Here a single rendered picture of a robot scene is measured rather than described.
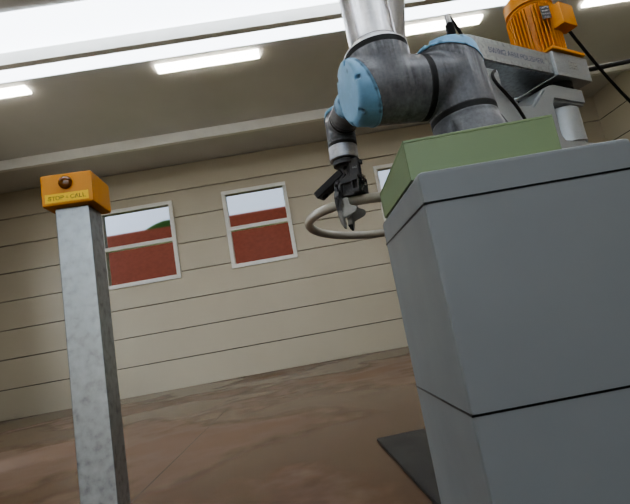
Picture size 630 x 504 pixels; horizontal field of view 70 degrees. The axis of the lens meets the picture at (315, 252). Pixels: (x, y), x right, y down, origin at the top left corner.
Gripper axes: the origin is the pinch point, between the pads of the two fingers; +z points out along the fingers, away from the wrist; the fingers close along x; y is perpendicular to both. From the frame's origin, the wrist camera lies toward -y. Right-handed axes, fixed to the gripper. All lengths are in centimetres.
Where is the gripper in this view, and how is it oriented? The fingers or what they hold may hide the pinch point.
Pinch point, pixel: (346, 226)
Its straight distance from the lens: 136.8
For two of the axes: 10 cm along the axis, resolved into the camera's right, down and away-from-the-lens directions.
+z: 1.2, 9.8, -1.8
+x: 5.1, 0.9, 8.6
